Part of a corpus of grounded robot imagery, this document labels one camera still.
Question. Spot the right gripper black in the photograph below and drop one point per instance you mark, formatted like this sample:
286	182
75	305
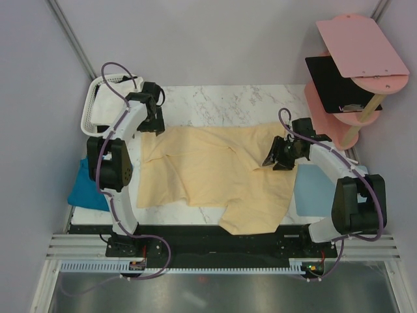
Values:
283	163

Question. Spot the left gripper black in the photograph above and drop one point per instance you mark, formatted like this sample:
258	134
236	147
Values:
157	125

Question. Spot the yellow t shirt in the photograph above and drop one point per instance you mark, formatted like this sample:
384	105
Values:
217	167

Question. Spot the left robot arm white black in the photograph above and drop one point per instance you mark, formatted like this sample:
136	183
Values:
108	158

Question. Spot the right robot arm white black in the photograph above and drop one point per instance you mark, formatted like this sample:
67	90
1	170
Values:
359	203

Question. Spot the light blue clipboard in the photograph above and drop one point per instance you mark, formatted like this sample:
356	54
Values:
313	192

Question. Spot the white perforated basket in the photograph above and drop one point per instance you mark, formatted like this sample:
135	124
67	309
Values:
102	106

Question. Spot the black clipboard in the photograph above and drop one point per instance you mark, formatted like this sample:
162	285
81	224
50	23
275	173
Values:
337	94

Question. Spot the blue folded t shirt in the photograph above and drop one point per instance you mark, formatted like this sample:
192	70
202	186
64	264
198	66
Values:
84	193

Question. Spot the pink tiered shelf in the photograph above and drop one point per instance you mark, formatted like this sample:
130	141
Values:
362	53

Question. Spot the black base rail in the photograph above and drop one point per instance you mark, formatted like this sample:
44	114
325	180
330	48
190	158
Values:
211	246

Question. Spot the aluminium frame rail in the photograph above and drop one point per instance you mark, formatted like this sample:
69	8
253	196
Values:
76	247

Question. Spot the white slotted cable duct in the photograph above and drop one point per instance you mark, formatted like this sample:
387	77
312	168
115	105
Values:
128	267

